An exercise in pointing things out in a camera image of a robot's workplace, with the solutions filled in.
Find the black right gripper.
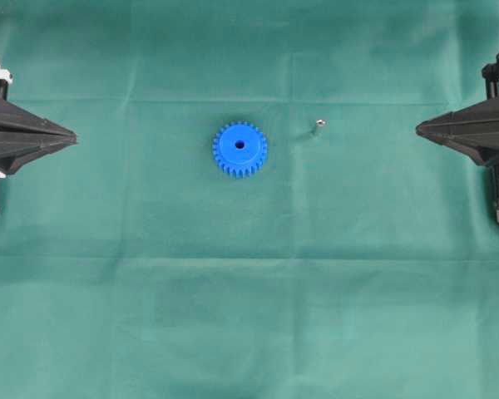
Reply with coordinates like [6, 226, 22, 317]
[416, 53, 499, 224]

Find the blue plastic gear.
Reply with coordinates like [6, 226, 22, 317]
[212, 121, 268, 179]

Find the green table cloth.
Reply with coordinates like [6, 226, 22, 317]
[0, 1, 499, 398]

